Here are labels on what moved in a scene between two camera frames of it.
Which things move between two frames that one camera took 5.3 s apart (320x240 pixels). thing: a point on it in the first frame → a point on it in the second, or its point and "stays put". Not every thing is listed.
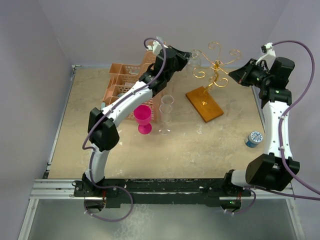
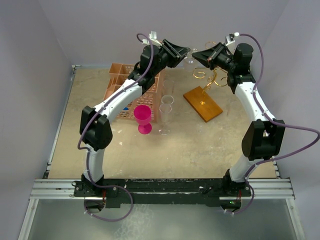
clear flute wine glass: (170, 87) stays put
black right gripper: (243, 74) → (206, 57)
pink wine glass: (142, 114) stays put
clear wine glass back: (165, 110) stays put
